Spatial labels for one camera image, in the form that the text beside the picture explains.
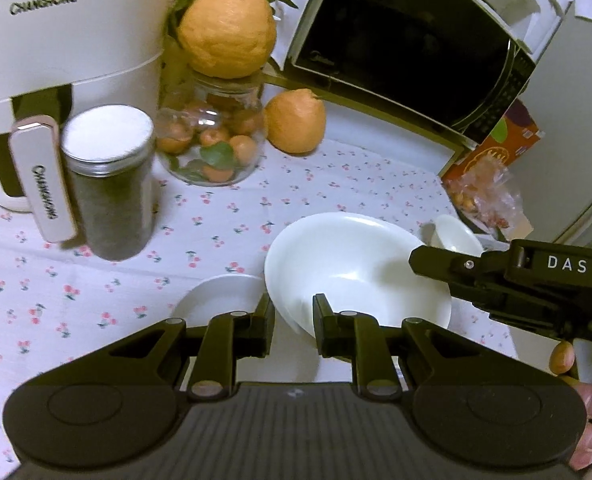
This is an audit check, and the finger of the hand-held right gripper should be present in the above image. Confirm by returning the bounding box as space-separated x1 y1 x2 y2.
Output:
408 242 514 322

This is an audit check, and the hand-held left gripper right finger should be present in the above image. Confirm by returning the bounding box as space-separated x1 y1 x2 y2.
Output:
313 293 473 402

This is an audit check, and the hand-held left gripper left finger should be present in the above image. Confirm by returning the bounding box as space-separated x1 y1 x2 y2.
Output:
107 292 277 402

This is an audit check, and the small white bowl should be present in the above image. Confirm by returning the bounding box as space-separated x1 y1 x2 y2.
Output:
428 214 485 257

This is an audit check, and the blue patterned plate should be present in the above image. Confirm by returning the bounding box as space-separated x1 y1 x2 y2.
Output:
468 232 514 253

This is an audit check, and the large white bowl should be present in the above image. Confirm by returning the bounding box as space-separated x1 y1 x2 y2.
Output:
264 212 453 347

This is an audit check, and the person's right hand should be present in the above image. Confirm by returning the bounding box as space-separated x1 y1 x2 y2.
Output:
548 340 592 472

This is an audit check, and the small white dish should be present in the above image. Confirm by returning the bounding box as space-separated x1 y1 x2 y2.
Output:
173 274 273 332

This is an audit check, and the plastic bag of oranges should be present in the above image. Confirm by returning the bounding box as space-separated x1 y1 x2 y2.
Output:
442 162 528 242

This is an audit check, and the red cardboard box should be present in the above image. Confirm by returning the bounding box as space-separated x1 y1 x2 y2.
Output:
440 101 546 196

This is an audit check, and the cherry print tablecloth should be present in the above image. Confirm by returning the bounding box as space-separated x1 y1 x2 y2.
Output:
0 136 524 463

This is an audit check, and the white refrigerator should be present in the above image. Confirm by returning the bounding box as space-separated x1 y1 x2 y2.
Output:
503 0 592 252

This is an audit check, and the glass jar of kumquats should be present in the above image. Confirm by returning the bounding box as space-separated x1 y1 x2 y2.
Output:
155 67 268 188

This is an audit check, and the dark jar with metal lid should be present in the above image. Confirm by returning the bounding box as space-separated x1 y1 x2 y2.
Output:
60 104 157 262

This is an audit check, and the black microwave oven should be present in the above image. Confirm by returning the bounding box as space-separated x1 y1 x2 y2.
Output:
280 0 573 147

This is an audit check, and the large orange citrus with leaves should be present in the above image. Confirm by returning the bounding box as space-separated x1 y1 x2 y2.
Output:
166 0 299 80

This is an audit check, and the white air fryer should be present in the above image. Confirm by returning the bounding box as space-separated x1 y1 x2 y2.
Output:
0 0 178 247

